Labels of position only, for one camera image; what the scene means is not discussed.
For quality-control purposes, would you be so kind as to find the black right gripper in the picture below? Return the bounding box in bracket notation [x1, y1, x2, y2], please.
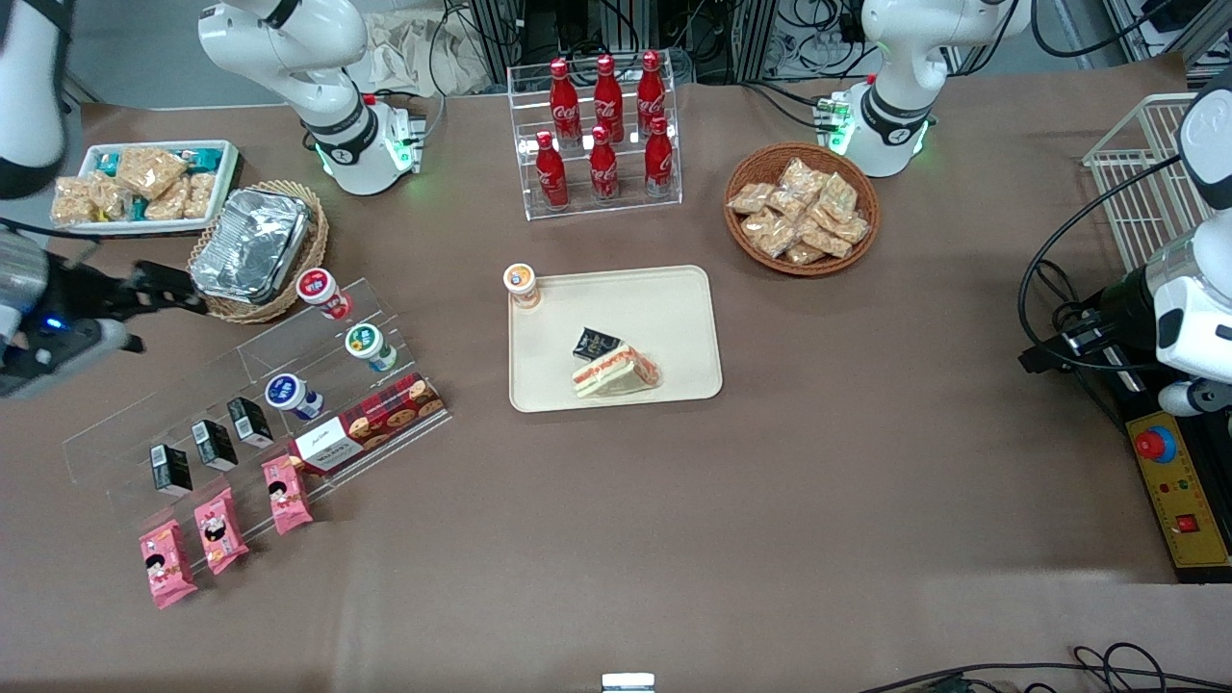
[46, 258, 208, 323]

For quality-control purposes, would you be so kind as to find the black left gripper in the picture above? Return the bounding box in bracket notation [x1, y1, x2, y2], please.
[1020, 268, 1159, 374]

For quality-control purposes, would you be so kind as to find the triangle sandwich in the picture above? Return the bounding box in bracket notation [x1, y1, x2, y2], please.
[571, 344, 663, 398]

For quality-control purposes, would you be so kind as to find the white rectangular tray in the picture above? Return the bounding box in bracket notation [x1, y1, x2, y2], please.
[58, 141, 240, 239]

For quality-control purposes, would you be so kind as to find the beige plastic tray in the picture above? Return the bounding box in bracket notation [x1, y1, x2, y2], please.
[507, 265, 724, 414]

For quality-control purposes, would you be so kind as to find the silver foil container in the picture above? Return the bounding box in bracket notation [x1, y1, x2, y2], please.
[191, 188, 314, 306]

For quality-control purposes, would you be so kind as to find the oval wicker basket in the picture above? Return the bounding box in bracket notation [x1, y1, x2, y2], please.
[185, 180, 330, 324]

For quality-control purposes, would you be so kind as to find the red lid yogurt cup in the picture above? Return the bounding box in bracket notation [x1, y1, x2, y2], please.
[295, 269, 352, 321]

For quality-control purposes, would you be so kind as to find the blue lid yogurt cup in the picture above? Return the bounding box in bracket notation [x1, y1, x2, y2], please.
[265, 373, 325, 422]

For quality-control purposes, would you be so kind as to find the black box white label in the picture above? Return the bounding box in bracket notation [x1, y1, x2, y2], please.
[191, 419, 239, 473]
[149, 443, 193, 498]
[227, 397, 275, 449]

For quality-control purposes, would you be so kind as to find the clear acrylic stepped stand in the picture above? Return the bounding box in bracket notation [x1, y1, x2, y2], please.
[63, 277, 453, 583]

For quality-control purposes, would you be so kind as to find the yellow emergency stop box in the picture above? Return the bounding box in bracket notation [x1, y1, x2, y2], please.
[1126, 409, 1232, 583]

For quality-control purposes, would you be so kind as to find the green lid yogurt cup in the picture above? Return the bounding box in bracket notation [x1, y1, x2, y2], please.
[345, 323, 398, 373]

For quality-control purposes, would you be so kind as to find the pink snack packet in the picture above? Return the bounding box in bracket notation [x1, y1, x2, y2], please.
[193, 487, 249, 577]
[140, 520, 198, 610]
[262, 454, 315, 536]

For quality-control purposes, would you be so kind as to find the red tartan cookie box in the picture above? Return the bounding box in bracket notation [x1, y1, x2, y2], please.
[289, 373, 449, 477]

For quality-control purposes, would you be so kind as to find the round wicker basket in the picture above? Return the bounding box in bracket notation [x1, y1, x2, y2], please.
[724, 142, 882, 278]

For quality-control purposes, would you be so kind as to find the crumpled beige paper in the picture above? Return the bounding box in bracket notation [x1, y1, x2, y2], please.
[361, 12, 492, 97]

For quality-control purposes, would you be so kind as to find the orange lid yogurt cup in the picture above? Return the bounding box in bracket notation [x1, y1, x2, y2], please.
[502, 263, 543, 311]

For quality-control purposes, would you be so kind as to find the red cola bottle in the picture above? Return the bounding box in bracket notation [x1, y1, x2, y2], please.
[637, 50, 667, 136]
[588, 125, 620, 205]
[644, 115, 675, 198]
[594, 54, 625, 143]
[535, 131, 570, 210]
[550, 58, 581, 145]

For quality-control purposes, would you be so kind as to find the black box gold print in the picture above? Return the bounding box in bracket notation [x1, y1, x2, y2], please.
[573, 327, 622, 365]

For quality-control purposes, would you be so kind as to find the clear acrylic bottle rack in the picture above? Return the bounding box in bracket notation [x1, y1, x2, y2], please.
[507, 53, 683, 222]

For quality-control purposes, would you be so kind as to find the aluminium equipment rack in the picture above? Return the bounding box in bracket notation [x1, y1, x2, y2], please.
[467, 0, 771, 83]

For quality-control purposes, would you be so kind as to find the black coiled table cable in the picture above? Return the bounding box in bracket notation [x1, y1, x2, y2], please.
[1035, 260, 1093, 333]

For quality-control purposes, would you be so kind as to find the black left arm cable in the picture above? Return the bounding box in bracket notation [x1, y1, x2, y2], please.
[1018, 154, 1185, 372]

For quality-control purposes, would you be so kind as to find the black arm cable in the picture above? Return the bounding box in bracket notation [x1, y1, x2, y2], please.
[1018, 154, 1185, 372]
[0, 219, 102, 266]

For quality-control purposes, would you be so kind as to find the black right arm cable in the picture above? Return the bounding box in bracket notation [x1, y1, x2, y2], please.
[0, 219, 102, 266]

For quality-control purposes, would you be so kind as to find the white wire basket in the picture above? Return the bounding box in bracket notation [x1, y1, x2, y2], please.
[1083, 93, 1216, 275]

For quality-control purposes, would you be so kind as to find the black floor cable bundle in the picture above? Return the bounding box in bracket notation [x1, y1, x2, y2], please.
[857, 643, 1232, 693]

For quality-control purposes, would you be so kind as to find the black base cable bundle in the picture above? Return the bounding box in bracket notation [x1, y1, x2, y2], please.
[741, 82, 838, 131]

